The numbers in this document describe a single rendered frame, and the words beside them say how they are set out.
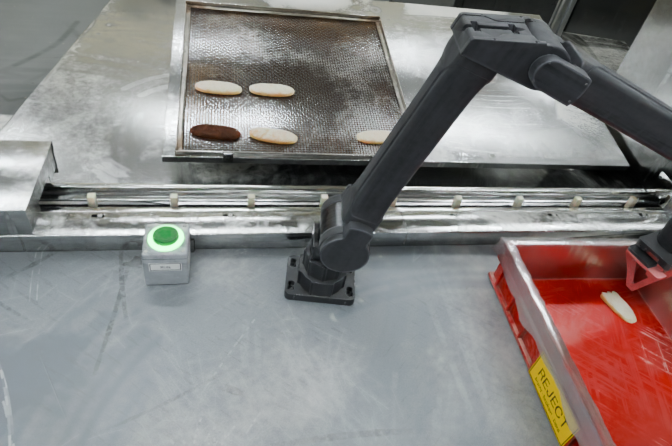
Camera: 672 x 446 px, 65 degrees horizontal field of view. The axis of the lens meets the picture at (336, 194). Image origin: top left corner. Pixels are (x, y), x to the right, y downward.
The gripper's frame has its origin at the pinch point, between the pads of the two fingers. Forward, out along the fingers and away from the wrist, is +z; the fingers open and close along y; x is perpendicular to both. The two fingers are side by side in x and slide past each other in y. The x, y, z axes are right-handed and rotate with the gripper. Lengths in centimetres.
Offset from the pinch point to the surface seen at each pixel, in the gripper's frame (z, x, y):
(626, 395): 8.6, -13.1, -13.3
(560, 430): 6.1, -14.1, -29.8
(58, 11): 86, 319, -90
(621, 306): 7.6, 0.2, -0.8
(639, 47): -18, 45, 36
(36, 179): -3, 50, -93
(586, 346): 8.5, -3.8, -13.0
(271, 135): -1, 55, -50
